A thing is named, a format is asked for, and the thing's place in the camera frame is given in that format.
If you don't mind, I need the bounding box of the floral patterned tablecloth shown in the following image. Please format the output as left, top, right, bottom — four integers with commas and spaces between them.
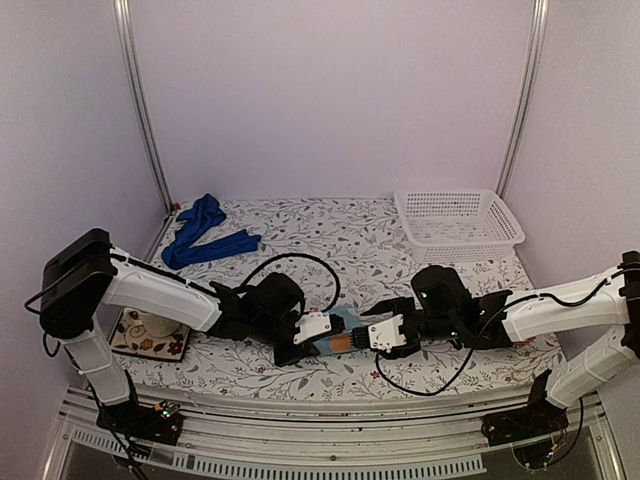
119, 199, 564, 402

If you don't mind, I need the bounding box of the light blue orange dotted towel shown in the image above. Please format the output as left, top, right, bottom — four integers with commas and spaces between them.
314, 305, 362, 356

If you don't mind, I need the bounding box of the left black braided cable loop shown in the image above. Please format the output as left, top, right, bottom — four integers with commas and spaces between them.
244, 253, 341, 316

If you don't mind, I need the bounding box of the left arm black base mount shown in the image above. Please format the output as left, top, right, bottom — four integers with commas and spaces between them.
97, 391, 184, 446

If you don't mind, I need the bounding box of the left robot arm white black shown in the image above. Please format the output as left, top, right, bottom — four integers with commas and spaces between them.
24, 228, 333, 434

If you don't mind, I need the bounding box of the cream ribbed mug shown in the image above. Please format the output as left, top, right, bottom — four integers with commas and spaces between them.
123, 308, 180, 338

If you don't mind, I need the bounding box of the dark blue towel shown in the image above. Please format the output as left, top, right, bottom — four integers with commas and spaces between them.
161, 193, 261, 270

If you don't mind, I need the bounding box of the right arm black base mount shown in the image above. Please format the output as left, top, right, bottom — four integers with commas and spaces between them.
481, 370, 569, 446

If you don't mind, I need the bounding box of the white plastic perforated basket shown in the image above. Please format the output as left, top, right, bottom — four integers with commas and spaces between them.
394, 189, 525, 264

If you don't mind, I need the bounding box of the right aluminium frame post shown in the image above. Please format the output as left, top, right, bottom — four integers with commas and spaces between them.
495, 0, 550, 200

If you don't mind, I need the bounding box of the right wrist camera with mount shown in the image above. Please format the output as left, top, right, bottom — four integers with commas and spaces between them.
350, 315, 407, 353

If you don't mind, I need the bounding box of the aluminium frame post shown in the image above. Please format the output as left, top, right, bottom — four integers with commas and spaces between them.
113, 0, 174, 214
495, 0, 550, 200

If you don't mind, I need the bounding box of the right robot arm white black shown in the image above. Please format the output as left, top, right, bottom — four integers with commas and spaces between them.
351, 251, 639, 436

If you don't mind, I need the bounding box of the floral square coaster tile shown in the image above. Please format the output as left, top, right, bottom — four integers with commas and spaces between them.
110, 308, 191, 363

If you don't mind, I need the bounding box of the front aluminium rail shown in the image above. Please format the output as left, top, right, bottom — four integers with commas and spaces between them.
42, 384, 626, 480

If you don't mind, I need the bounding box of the left aluminium frame post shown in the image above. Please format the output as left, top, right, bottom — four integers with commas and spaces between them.
113, 0, 174, 214

